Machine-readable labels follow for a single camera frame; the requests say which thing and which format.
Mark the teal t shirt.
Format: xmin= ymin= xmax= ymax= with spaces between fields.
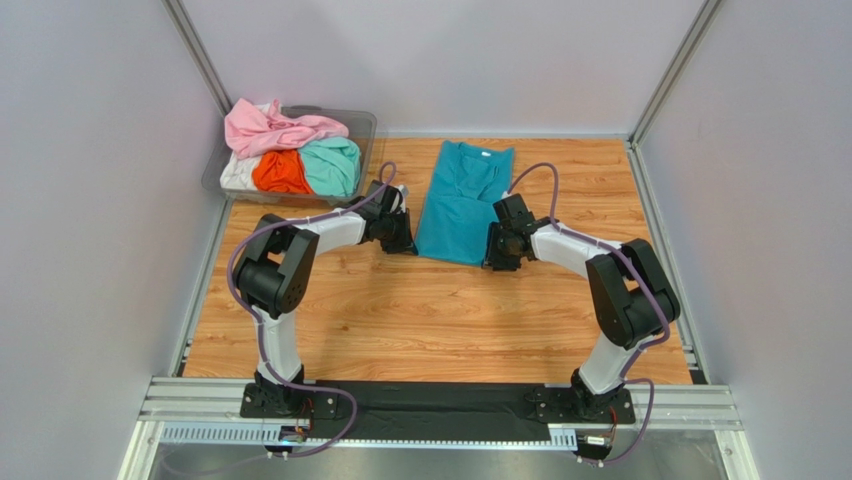
xmin=415 ymin=140 xmax=515 ymax=267

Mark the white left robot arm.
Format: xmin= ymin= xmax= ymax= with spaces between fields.
xmin=228 ymin=181 xmax=417 ymax=418

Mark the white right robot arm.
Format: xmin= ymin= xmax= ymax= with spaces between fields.
xmin=483 ymin=194 xmax=681 ymax=423

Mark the mint green t shirt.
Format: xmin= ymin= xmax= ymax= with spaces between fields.
xmin=298 ymin=137 xmax=361 ymax=197

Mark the clear plastic storage bin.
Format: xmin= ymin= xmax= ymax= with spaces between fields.
xmin=202 ymin=101 xmax=378 ymax=205

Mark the orange t shirt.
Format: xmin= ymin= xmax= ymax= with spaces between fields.
xmin=253 ymin=150 xmax=314 ymax=195

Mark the white t shirt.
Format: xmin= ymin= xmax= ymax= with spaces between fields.
xmin=219 ymin=153 xmax=262 ymax=191

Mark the pink t shirt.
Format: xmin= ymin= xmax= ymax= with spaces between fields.
xmin=224 ymin=99 xmax=349 ymax=160

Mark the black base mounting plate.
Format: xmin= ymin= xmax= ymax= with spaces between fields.
xmin=240 ymin=380 xmax=636 ymax=442

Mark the small electronics board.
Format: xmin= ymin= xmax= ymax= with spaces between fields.
xmin=277 ymin=425 xmax=309 ymax=443

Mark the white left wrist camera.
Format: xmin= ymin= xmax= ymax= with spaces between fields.
xmin=391 ymin=185 xmax=409 ymax=213

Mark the aluminium frame rail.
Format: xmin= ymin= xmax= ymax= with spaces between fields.
xmin=629 ymin=0 xmax=725 ymax=150

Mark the left aluminium corner post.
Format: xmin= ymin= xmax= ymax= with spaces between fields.
xmin=162 ymin=0 xmax=232 ymax=117

